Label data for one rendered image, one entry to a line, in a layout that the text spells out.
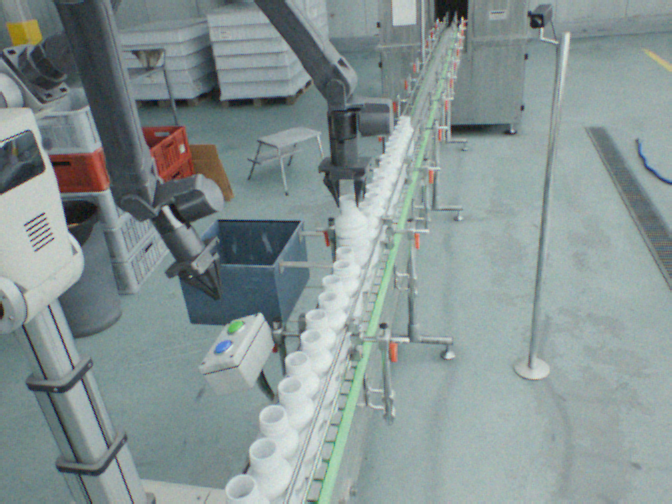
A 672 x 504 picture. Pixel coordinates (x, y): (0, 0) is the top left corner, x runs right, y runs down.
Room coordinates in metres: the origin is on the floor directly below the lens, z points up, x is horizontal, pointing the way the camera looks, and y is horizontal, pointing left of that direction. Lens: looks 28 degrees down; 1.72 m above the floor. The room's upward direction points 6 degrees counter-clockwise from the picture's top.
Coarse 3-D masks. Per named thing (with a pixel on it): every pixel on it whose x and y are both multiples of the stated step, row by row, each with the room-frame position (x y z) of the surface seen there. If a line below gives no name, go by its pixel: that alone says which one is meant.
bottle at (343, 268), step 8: (336, 264) 0.99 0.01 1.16; (344, 264) 0.99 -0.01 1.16; (336, 272) 0.97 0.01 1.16; (344, 272) 0.96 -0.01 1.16; (344, 280) 0.96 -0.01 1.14; (352, 280) 0.97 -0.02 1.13; (344, 288) 0.95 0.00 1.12; (352, 288) 0.95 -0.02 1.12; (352, 296) 0.95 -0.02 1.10; (360, 312) 0.97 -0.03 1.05
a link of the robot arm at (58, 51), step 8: (112, 0) 1.17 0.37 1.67; (120, 0) 1.19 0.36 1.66; (112, 8) 1.18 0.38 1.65; (48, 40) 1.18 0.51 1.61; (56, 40) 1.17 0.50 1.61; (64, 40) 1.17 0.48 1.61; (48, 48) 1.18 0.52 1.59; (56, 48) 1.17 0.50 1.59; (64, 48) 1.17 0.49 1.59; (48, 56) 1.18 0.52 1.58; (56, 56) 1.18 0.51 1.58; (64, 56) 1.17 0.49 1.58; (56, 64) 1.18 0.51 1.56; (64, 64) 1.17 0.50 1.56; (72, 64) 1.17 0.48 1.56; (64, 72) 1.18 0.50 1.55; (72, 72) 1.17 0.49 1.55
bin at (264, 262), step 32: (224, 224) 1.76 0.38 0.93; (256, 224) 1.72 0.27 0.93; (288, 224) 1.69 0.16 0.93; (224, 256) 1.76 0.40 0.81; (256, 256) 1.73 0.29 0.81; (288, 256) 1.51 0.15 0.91; (192, 288) 1.46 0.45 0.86; (224, 288) 1.43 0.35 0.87; (256, 288) 1.40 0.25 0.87; (288, 288) 1.47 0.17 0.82; (320, 288) 1.62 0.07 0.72; (192, 320) 1.47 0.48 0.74; (224, 320) 1.44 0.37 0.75; (288, 320) 1.43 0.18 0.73
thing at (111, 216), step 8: (80, 192) 3.36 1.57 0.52; (88, 192) 2.95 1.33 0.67; (96, 192) 2.94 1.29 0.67; (104, 192) 2.93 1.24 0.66; (64, 200) 2.97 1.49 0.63; (88, 200) 2.95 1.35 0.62; (96, 200) 2.95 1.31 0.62; (104, 200) 2.93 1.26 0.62; (112, 200) 2.98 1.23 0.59; (104, 208) 2.94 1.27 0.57; (112, 208) 2.96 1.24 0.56; (104, 216) 2.94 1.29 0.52; (112, 216) 2.94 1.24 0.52; (120, 216) 3.02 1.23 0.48; (128, 216) 3.09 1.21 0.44; (104, 224) 2.94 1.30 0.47; (112, 224) 2.93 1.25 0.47
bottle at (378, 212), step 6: (366, 198) 1.31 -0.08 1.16; (372, 198) 1.30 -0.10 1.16; (378, 198) 1.31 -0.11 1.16; (372, 204) 1.30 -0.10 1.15; (378, 204) 1.31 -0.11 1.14; (378, 210) 1.30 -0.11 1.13; (384, 210) 1.32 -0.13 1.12; (378, 216) 1.29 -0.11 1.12; (378, 228) 1.29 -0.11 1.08; (384, 228) 1.31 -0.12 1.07; (384, 234) 1.31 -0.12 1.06; (384, 240) 1.30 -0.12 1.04; (384, 252) 1.30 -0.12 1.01
